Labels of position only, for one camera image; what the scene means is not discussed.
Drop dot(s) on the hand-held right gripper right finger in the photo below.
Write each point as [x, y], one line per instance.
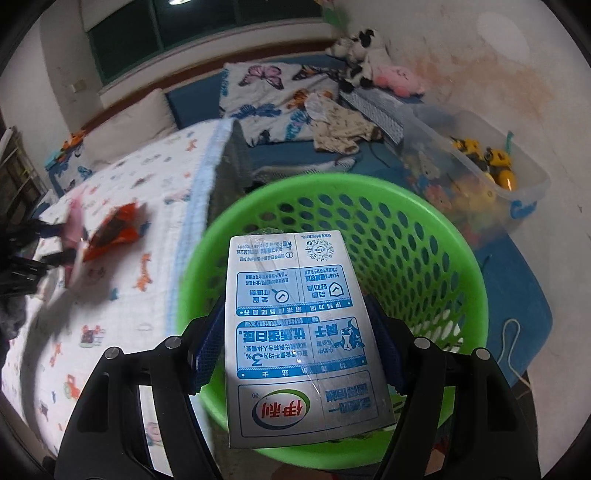
[391, 355]

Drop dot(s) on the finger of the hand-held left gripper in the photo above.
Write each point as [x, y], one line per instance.
[55, 261]
[46, 229]

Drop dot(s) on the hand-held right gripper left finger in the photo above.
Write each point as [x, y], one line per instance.
[210, 350]

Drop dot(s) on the pink snack packet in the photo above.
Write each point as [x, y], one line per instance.
[74, 230]

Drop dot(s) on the orange snack wrapper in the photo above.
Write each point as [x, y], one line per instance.
[113, 230]

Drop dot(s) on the blue and white milk carton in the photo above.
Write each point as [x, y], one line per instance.
[295, 346]

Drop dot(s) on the green plastic basket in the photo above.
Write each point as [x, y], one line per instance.
[415, 258]

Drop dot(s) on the small butterfly print pillow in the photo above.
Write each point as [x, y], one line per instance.
[78, 177]

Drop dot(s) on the wooden shelf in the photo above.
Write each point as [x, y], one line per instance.
[18, 170]

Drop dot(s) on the orange toys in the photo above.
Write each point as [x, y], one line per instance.
[69, 145]

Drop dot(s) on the white pillow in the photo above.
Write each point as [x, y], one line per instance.
[134, 124]

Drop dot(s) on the blue floor mat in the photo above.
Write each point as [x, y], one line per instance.
[512, 286]

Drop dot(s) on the blue mattress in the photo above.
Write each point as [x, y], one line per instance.
[194, 104]

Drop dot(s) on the clear storage bin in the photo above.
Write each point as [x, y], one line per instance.
[517, 198]

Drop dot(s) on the yellow toy vehicle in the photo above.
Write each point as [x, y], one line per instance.
[489, 159]

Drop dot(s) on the patterned baby clothes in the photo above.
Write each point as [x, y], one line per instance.
[337, 124]

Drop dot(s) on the grey striped cloth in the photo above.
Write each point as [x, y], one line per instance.
[376, 113]

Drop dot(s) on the green framed window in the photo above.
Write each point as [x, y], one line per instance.
[207, 32]

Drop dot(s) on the large butterfly print pillow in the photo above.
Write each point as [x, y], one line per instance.
[268, 92]

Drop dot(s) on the pink plush toy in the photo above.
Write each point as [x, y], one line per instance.
[399, 81]

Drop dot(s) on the black and white plush toy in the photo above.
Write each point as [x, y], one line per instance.
[364, 50]

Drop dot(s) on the green wall decoration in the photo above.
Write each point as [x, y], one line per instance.
[334, 11]

